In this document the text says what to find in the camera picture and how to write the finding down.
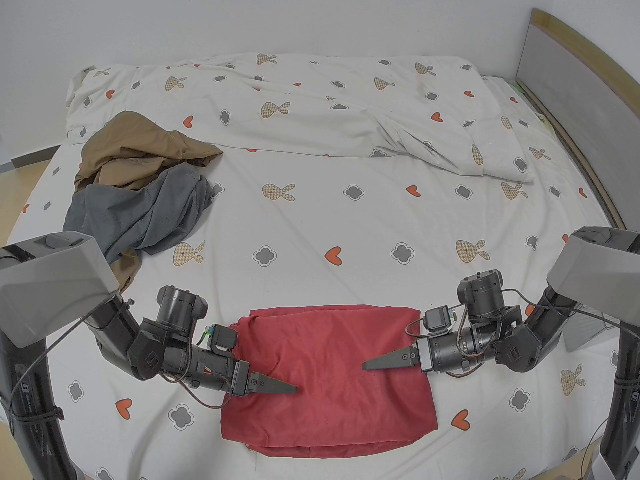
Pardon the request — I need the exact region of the grey garment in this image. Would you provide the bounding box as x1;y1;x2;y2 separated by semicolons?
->
62;163;215;264

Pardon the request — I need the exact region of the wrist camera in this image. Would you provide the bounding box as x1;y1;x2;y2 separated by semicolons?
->
424;306;454;332
202;324;239;355

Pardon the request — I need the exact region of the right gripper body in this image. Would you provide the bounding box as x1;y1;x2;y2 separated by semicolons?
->
418;329;479;374

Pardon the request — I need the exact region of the bed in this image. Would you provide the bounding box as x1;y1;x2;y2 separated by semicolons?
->
0;8;640;480

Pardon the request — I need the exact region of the white printed pillow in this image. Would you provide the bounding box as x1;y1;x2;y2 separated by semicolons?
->
480;74;537;184

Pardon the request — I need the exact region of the red shirt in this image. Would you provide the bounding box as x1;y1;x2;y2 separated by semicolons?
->
220;305;440;461

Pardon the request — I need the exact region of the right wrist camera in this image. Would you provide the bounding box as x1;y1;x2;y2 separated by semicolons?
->
424;306;454;332

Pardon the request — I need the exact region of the brown garment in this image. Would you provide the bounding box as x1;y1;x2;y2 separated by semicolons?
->
75;111;224;294

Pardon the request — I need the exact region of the clear plastic box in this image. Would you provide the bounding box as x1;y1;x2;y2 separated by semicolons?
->
565;308;621;354

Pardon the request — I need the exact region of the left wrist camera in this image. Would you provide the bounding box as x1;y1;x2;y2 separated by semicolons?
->
202;324;239;355

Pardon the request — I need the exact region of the white printed quilt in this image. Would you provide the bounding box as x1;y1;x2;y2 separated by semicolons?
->
65;53;486;176

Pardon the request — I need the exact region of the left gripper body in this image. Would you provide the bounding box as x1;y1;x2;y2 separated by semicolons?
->
189;349;252;398

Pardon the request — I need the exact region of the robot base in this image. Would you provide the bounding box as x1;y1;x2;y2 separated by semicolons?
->
591;452;621;480

